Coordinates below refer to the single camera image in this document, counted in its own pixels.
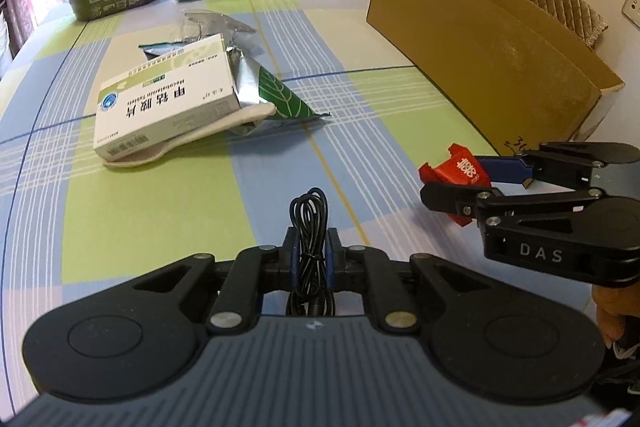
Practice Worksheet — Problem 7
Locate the red paper packet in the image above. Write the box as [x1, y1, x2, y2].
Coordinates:
[418, 143, 494, 228]

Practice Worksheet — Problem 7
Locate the black cable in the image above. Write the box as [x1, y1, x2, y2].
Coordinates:
[285, 186, 338, 319]

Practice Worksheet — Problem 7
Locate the silver green foil bag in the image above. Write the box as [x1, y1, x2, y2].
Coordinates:
[152, 43, 326, 133]

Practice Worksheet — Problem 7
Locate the white green large medicine box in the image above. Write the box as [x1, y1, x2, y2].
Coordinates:
[93, 34, 241, 161]

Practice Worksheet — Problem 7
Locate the clear silver plastic bag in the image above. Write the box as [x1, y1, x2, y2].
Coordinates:
[180, 10, 264, 54]

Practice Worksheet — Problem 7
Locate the person's right hand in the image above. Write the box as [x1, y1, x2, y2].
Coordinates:
[591, 283, 640, 348]

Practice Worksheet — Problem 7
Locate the brown cardboard box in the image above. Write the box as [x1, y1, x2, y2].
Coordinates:
[367, 0, 625, 155]

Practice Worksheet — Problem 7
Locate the checkered tablecloth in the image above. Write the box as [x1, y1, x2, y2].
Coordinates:
[1, 0, 592, 418]

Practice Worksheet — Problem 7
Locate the lower wall socket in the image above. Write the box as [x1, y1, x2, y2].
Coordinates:
[622, 0, 640, 27]

